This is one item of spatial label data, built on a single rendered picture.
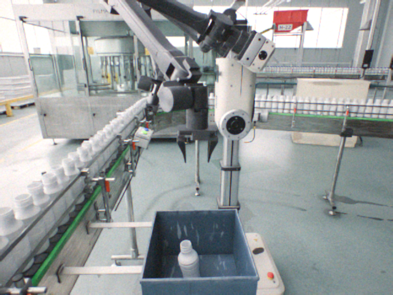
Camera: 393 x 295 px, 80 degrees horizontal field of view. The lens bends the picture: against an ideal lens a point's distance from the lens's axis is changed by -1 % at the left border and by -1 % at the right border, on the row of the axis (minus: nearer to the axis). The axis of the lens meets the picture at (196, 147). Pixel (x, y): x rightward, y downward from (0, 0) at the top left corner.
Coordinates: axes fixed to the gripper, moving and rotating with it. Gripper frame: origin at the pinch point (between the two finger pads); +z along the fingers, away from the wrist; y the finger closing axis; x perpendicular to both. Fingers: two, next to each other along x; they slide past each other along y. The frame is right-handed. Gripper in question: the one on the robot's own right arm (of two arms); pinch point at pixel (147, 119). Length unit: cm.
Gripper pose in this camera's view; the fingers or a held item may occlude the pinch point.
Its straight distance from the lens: 132.8
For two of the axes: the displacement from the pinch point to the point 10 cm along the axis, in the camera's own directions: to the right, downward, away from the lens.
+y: 0.4, 3.3, -9.4
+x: 9.4, 3.1, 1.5
